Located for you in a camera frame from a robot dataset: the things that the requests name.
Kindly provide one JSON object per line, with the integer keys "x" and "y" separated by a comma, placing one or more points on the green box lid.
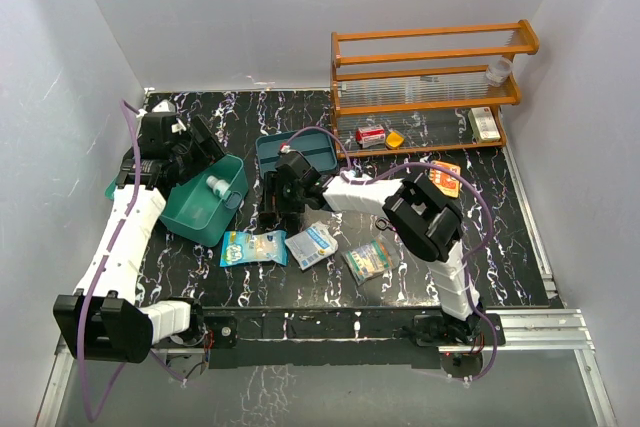
{"x": 109, "y": 191}

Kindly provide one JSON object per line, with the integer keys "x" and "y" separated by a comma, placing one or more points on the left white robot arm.
{"x": 100, "y": 320}

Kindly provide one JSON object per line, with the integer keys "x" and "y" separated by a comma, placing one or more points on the white blue gauze packet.
{"x": 312, "y": 245}

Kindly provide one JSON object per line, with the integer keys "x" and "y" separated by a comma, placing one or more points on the clear bag of bandages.
{"x": 372, "y": 259}

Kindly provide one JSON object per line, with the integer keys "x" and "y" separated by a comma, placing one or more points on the red white medicine box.
{"x": 369, "y": 136}

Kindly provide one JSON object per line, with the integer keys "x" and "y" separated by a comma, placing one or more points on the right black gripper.
{"x": 273, "y": 200}

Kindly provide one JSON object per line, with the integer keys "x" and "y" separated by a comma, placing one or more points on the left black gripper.
{"x": 207, "y": 151}

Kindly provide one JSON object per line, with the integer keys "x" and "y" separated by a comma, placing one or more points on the yellow orange small object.
{"x": 394, "y": 140}

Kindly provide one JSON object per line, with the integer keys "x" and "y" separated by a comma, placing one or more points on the orange notepad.
{"x": 448, "y": 185}

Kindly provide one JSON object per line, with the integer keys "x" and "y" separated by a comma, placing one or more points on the clear plastic cup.
{"x": 498, "y": 71}

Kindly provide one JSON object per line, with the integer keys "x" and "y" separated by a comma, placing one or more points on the white green medicine box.
{"x": 483, "y": 124}

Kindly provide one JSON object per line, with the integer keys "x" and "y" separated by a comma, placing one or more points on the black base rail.
{"x": 332, "y": 336}

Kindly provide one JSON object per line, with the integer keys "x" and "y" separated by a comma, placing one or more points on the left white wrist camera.
{"x": 167, "y": 109}

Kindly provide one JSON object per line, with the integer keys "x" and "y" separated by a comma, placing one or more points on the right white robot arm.
{"x": 426, "y": 221}

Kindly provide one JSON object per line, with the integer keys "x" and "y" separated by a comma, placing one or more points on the black handled scissors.
{"x": 384, "y": 224}

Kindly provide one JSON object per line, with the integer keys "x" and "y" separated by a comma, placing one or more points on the dark teal divider tray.
{"x": 317, "y": 147}

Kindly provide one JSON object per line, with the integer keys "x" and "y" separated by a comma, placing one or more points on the blue cotton swab bag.
{"x": 240, "y": 248}

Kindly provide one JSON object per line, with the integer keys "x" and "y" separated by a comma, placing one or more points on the white green cap bottle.
{"x": 218, "y": 186}

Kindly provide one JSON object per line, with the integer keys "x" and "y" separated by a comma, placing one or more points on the orange wooden shelf rack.
{"x": 422, "y": 83}

